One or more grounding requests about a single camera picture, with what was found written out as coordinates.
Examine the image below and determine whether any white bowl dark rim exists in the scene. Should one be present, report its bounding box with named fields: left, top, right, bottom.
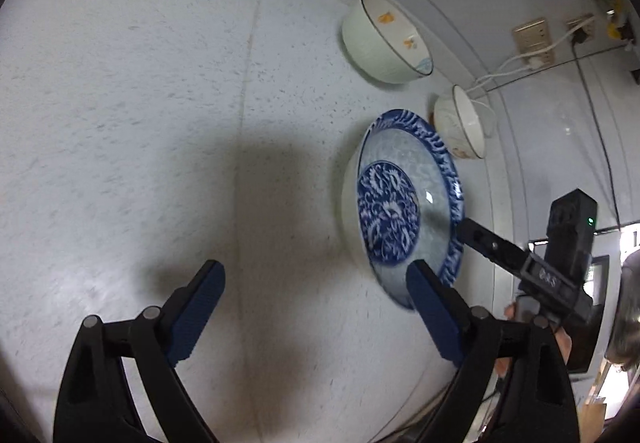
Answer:
left=433, top=84, right=488, bottom=160

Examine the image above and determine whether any single wall socket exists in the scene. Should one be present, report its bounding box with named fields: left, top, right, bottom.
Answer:
left=565, top=13, right=598, bottom=46

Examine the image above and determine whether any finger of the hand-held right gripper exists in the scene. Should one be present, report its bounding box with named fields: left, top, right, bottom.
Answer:
left=457, top=218, right=531, bottom=276

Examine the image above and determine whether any blue patterned bowl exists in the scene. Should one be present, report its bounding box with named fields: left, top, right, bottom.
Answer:
left=341, top=109, right=466, bottom=311

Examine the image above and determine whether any beige double wall socket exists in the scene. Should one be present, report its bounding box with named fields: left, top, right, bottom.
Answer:
left=512, top=18, right=556, bottom=69

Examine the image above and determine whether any person's right hand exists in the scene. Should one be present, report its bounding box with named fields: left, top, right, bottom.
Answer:
left=494, top=303, right=573, bottom=380

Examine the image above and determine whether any white power cable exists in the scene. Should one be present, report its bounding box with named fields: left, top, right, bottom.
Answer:
left=467, top=16, right=596, bottom=134

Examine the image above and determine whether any black power cable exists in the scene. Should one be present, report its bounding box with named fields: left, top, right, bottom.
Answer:
left=570, top=30, right=623, bottom=229

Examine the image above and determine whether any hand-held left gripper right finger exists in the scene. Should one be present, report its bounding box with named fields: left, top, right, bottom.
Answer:
left=406, top=259, right=581, bottom=443

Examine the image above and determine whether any white bowl yellow print inside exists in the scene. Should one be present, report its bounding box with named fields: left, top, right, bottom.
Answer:
left=341, top=0, right=434, bottom=85

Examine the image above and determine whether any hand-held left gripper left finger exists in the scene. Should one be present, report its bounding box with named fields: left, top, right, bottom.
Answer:
left=54, top=259, right=227, bottom=443

